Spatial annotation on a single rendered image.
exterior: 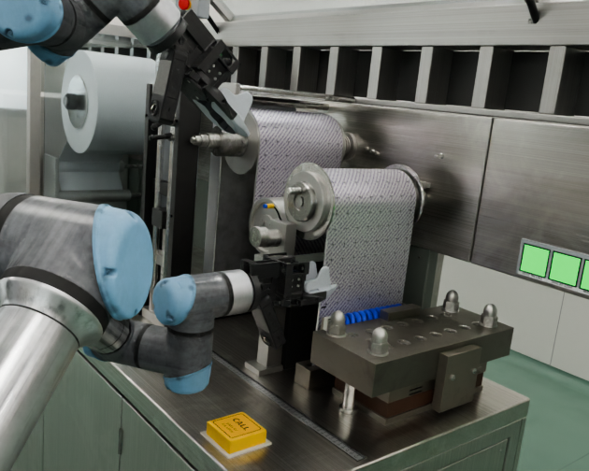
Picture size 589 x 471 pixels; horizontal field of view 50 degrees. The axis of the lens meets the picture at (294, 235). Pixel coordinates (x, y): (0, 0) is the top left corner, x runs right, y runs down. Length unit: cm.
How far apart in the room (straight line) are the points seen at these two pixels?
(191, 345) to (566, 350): 317
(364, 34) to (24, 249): 110
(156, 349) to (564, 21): 91
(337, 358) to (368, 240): 26
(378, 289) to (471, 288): 298
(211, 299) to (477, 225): 60
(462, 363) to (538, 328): 285
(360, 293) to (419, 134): 39
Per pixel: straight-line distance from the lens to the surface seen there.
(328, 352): 113
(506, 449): 139
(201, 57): 101
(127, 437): 137
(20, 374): 63
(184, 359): 103
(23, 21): 82
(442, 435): 117
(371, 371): 106
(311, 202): 116
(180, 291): 98
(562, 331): 397
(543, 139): 126
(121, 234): 66
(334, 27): 168
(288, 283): 109
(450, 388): 121
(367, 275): 127
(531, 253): 127
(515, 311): 410
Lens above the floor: 144
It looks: 12 degrees down
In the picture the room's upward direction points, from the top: 6 degrees clockwise
